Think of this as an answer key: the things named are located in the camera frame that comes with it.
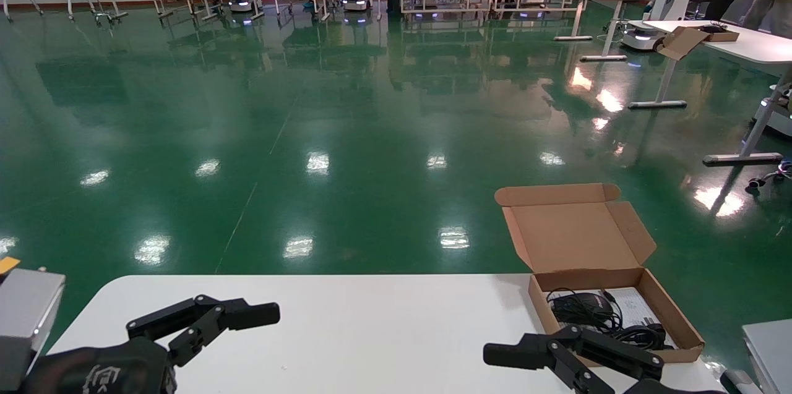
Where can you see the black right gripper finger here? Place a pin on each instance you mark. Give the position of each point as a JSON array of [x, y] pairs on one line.
[[619, 351], [569, 369]]

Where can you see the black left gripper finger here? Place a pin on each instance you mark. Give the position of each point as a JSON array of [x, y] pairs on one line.
[[198, 335], [167, 318]]

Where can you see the black covered right gripper body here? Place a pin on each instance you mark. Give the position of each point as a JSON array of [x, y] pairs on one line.
[[668, 389]]

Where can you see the black covered left gripper body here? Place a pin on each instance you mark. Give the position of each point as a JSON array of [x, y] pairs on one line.
[[111, 369]]

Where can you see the brown cardboard storage box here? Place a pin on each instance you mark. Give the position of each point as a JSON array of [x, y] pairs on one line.
[[575, 233]]

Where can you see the open flat cardboard box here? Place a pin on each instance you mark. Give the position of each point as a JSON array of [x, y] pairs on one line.
[[680, 41]]

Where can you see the white printed paper manual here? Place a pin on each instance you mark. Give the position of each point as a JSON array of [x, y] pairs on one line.
[[637, 304]]

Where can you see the small white grey device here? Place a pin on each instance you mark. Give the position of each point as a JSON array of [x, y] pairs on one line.
[[739, 383]]

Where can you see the office chair wheel base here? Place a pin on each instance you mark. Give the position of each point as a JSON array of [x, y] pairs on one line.
[[767, 179]]

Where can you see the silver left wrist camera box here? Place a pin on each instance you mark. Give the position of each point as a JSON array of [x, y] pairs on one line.
[[25, 313]]

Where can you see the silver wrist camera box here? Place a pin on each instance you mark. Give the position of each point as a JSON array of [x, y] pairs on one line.
[[25, 313], [770, 357]]

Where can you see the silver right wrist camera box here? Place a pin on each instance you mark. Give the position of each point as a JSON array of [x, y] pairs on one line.
[[770, 357]]

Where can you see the yellow tag on left camera box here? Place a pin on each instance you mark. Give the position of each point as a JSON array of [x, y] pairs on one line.
[[7, 265]]

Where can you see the metal stand frame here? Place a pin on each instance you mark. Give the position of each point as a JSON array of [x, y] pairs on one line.
[[755, 44]]

